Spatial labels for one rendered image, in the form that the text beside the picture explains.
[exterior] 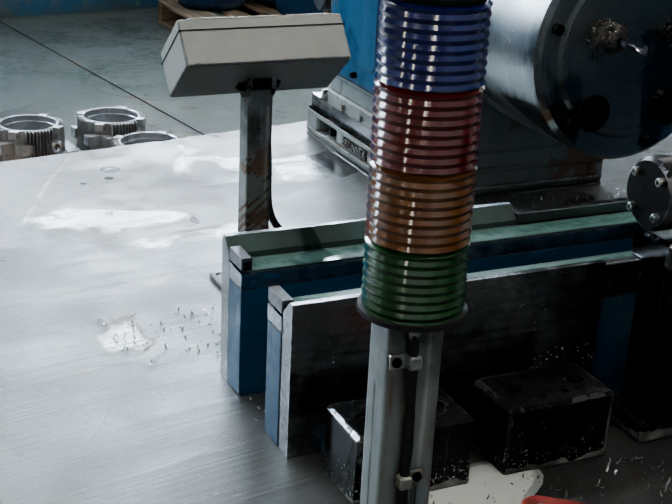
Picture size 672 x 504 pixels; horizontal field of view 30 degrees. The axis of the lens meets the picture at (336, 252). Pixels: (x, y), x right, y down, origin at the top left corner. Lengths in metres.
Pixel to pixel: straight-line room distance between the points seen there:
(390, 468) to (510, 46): 0.72
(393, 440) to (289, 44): 0.57
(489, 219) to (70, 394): 0.42
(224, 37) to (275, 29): 0.05
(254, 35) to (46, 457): 0.45
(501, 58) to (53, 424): 0.65
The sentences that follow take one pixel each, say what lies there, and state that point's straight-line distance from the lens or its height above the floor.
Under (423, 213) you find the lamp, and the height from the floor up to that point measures 1.10.
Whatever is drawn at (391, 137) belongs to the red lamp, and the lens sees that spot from 0.67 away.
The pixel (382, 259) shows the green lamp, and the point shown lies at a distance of 0.69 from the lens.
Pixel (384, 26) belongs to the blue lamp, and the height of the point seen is 1.20.
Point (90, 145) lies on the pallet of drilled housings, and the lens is 3.53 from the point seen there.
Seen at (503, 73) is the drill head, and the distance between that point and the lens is 1.42.
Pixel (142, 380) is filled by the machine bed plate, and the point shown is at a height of 0.80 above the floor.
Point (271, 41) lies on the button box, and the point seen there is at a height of 1.07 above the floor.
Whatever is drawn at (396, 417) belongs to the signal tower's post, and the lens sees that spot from 0.74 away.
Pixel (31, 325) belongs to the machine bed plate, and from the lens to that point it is 1.24.
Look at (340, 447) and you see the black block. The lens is 0.96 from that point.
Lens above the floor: 1.33
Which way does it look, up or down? 22 degrees down
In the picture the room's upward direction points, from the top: 3 degrees clockwise
